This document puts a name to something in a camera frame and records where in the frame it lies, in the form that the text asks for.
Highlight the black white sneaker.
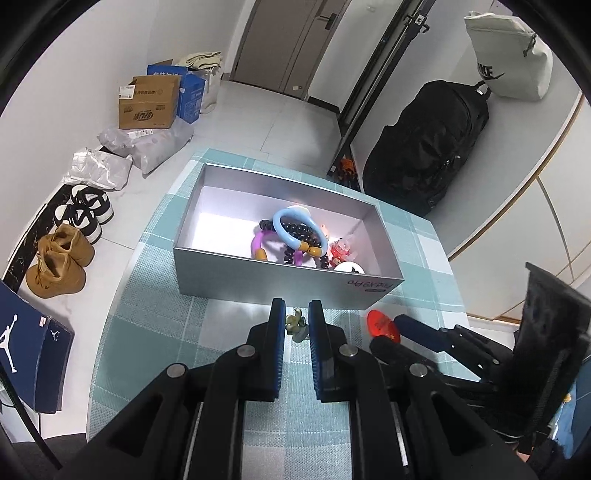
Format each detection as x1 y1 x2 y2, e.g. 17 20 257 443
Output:
54 203 103 244
69 185 115 225

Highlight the purple bracelet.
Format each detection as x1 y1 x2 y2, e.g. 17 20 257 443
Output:
250 229 305 267

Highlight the grey door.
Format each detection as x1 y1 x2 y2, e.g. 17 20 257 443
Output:
231 0 352 100

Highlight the black backpack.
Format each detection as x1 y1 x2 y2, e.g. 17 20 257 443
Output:
362 79 491 217

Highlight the tan boot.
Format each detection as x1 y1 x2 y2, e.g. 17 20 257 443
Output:
38 224 95 267
25 251 87 300

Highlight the blue shoebox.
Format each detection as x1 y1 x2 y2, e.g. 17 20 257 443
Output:
0 279 75 414

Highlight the blue cardboard box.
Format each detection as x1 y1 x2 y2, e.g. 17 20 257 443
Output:
147 64 207 124

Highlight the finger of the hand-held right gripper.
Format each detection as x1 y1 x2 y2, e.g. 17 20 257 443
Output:
393 315 514 370
369 338 502 395

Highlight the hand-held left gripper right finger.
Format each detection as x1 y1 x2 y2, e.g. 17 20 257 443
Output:
308 299 539 480

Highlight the white cabinet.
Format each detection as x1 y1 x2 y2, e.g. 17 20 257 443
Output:
443 88 591 324

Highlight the beige cloth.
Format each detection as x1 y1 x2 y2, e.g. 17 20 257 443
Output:
178 51 223 71

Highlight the grey plastic mail bag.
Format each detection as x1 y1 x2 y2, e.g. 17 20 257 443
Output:
98 119 195 175
64 148 134 191

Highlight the white drawstring bag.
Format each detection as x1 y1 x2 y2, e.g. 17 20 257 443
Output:
463 10 554 101

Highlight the small yellow green figurine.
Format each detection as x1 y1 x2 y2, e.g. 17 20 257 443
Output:
285 308 309 343

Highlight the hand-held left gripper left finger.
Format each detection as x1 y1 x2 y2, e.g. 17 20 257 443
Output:
55 298 288 480

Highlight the teal checked tablecloth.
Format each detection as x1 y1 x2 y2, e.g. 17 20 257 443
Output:
88 148 467 480

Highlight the brown cardboard box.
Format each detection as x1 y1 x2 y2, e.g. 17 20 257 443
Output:
118 75 182 131

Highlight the person's blue clothing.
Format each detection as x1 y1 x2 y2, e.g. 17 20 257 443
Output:
551 378 591 460

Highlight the grey cardboard box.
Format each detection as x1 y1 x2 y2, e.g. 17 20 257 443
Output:
173 161 406 311

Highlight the black bead bracelet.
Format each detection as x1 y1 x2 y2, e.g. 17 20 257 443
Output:
259 219 331 271

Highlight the light blue bracelet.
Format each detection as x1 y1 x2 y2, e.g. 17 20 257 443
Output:
272 206 329 257

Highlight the red round badge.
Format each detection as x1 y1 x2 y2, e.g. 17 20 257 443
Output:
367 310 402 345

